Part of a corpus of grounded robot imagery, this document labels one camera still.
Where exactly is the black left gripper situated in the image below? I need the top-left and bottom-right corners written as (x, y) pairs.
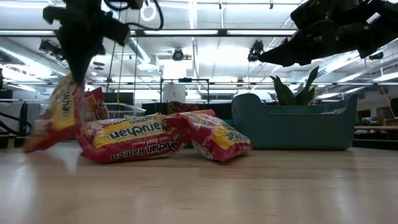
top-left (43, 0), bottom-right (131, 84)

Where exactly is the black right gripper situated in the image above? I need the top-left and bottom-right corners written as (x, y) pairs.
top-left (257, 11), bottom-right (379, 67)

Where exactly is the red Maruchan noodle pack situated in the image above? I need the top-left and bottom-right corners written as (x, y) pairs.
top-left (79, 86), bottom-right (111, 124)
top-left (76, 112), bottom-right (192, 165)
top-left (23, 73), bottom-right (86, 154)
top-left (166, 109), bottom-right (253, 164)

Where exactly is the green potted plant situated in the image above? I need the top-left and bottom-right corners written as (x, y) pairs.
top-left (269, 65), bottom-right (320, 106)

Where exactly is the black studio lamp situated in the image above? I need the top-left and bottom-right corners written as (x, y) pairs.
top-left (247, 39), bottom-right (265, 63)

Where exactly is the clear plastic bin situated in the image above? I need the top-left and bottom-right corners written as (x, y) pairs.
top-left (104, 102), bottom-right (147, 120)

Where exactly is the large teal plastic bin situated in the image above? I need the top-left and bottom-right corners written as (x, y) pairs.
top-left (231, 92), bottom-right (359, 151)

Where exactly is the wooden background table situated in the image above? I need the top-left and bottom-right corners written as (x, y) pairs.
top-left (354, 124), bottom-right (398, 141)

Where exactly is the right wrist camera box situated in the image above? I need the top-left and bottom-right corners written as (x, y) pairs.
top-left (290, 0), bottom-right (333, 30)

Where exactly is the white ring light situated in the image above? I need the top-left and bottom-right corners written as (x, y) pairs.
top-left (139, 2), bottom-right (158, 22)

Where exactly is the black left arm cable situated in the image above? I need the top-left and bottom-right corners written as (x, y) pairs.
top-left (104, 0), bottom-right (165, 32)

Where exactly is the black mounted camera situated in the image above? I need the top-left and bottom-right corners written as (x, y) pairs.
top-left (172, 47), bottom-right (185, 62)

